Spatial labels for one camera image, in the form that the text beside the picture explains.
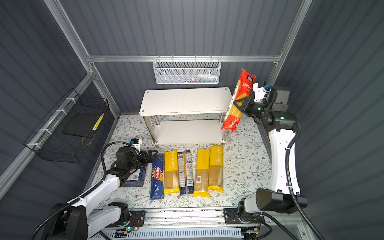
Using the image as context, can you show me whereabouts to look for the yellow marker pen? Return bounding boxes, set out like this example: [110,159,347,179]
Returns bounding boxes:
[92,113,105,131]

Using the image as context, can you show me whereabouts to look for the dark blue pasta box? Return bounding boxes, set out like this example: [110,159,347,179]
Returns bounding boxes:
[120,165,147,188]

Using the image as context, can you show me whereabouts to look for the pens in white basket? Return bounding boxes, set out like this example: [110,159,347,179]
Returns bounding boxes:
[176,74,220,84]

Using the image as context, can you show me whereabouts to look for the white two-tier shelf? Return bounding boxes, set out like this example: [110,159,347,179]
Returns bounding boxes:
[140,87,232,146]

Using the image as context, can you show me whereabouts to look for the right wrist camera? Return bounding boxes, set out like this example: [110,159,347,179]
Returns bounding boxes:
[253,82,271,105]

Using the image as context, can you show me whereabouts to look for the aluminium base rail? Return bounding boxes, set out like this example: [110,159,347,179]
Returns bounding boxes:
[130,207,277,232]

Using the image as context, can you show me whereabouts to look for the black wire basket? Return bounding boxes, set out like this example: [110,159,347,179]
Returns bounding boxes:
[24,91,110,164]

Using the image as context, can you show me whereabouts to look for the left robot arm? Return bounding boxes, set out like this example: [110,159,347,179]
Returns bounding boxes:
[29,139,158,240]

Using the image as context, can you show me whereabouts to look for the yellow Pastatime spaghetti bag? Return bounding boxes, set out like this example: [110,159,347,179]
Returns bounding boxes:
[164,150,180,195]

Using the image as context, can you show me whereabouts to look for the clear blue spaghetti bag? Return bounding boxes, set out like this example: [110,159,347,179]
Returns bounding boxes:
[178,150,194,196]

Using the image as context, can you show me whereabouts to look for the yellow spaghetti bag label up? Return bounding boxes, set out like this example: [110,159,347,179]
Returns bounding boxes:
[193,149,210,198]

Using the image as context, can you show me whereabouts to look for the red spaghetti bag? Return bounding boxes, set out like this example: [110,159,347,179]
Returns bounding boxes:
[221,69,256,133]

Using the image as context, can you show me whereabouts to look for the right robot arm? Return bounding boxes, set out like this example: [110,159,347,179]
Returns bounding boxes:
[233,84,324,240]

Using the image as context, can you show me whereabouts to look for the white wire mesh basket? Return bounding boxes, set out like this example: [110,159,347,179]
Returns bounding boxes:
[153,59,222,85]

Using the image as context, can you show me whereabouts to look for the blue Barilla spaghetti box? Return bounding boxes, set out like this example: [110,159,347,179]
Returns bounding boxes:
[150,154,164,200]

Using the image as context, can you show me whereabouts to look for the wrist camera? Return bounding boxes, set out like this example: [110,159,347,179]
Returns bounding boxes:
[253,82,271,105]
[130,138,142,152]

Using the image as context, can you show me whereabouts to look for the floral table mat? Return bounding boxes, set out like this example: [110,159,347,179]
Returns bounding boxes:
[96,114,272,209]

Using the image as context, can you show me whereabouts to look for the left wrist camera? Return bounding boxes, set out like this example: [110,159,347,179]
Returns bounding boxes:
[130,138,142,152]

